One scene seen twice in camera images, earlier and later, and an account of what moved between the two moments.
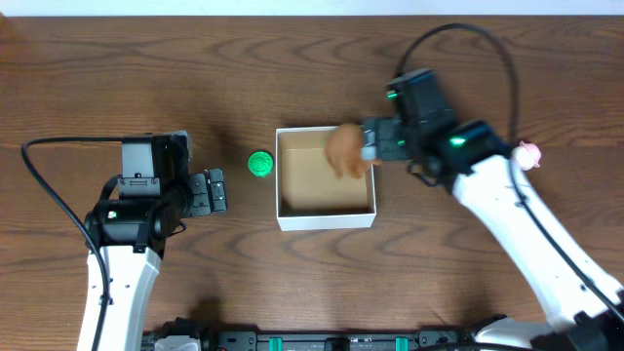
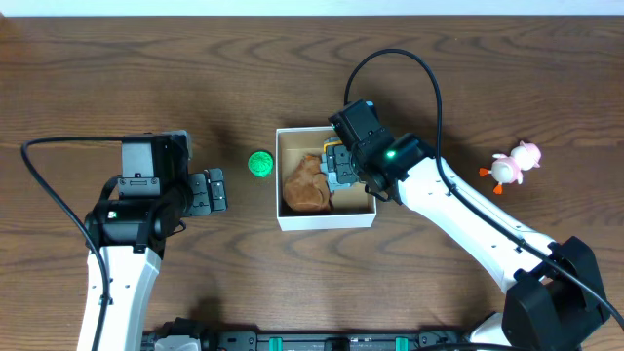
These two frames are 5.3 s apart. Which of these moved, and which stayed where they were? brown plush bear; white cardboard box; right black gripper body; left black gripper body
Moved: right black gripper body; brown plush bear
Stayed: left black gripper body; white cardboard box
